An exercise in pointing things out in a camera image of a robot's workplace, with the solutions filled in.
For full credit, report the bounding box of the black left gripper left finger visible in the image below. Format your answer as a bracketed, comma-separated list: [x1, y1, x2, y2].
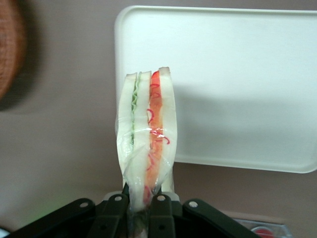
[4, 184, 130, 238]

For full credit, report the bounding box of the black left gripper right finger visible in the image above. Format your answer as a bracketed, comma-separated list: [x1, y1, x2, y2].
[150, 185, 261, 238]

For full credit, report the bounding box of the triangle sandwich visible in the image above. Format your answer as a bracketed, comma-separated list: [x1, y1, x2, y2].
[115, 66, 179, 238]

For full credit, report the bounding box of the cream plastic tray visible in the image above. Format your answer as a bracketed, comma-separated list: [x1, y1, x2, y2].
[113, 5, 317, 174]

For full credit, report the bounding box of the large round wicker basket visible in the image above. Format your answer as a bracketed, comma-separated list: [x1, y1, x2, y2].
[0, 0, 27, 101]

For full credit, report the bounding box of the clear acrylic bottle rack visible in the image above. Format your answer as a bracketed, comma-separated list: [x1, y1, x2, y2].
[231, 217, 291, 238]

